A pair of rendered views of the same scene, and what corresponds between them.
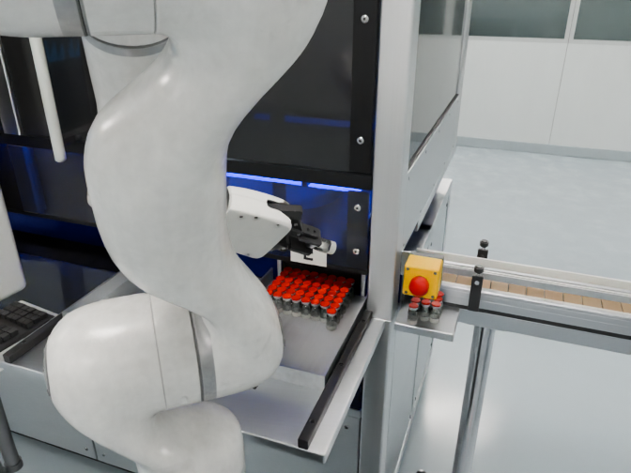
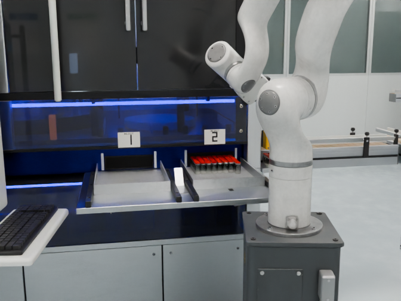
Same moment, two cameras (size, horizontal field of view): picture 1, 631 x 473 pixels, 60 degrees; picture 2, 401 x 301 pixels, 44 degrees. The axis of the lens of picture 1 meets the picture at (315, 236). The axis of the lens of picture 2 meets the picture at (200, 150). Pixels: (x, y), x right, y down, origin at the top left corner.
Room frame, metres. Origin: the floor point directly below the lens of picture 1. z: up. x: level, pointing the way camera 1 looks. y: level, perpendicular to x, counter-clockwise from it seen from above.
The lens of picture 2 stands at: (-0.58, 1.04, 1.35)
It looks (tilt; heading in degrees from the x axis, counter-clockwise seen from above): 11 degrees down; 330
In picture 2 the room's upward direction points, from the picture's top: straight up
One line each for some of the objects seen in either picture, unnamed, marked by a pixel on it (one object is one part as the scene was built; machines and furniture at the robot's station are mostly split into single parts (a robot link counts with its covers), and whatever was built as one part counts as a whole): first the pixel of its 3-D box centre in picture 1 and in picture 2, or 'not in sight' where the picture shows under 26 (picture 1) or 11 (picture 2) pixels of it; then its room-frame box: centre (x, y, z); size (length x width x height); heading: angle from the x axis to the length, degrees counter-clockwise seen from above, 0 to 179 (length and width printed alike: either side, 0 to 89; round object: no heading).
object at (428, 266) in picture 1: (423, 275); (272, 139); (1.01, -0.23, 1.00); 0.08 x 0.07 x 0.07; 160
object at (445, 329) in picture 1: (428, 315); (271, 166); (1.04, -0.26, 0.87); 0.14 x 0.13 x 0.02; 160
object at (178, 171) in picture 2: not in sight; (181, 180); (0.91, 0.26, 0.91); 0.14 x 0.03 x 0.06; 160
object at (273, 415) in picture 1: (209, 332); (178, 185); (0.98, 0.23, 0.87); 0.70 x 0.48 x 0.02; 70
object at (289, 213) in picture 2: not in sight; (289, 194); (0.46, 0.14, 0.95); 0.19 x 0.19 x 0.18
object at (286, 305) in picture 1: (300, 307); (216, 167); (1.02, 0.03, 0.91); 0.18 x 0.02 x 0.05; 70
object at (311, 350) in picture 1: (294, 320); (219, 171); (0.98, 0.05, 0.90); 0.34 x 0.26 x 0.04; 160
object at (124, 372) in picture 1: (152, 397); (286, 122); (0.45, 0.17, 1.16); 0.19 x 0.12 x 0.24; 109
